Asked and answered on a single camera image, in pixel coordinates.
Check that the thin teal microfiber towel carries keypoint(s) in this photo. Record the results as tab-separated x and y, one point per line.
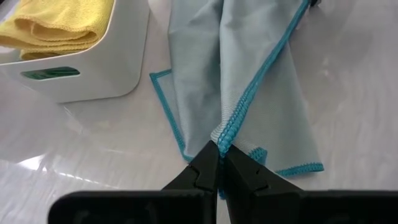
199	62

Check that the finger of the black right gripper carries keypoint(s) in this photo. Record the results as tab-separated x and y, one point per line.
314	2

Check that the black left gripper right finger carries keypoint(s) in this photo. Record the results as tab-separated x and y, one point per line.
248	193

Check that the white plastic bin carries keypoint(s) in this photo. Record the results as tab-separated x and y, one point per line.
109	62

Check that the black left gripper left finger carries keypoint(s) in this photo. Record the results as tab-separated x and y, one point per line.
199	177

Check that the yellow microfiber towel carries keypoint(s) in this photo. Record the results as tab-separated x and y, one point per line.
62	21

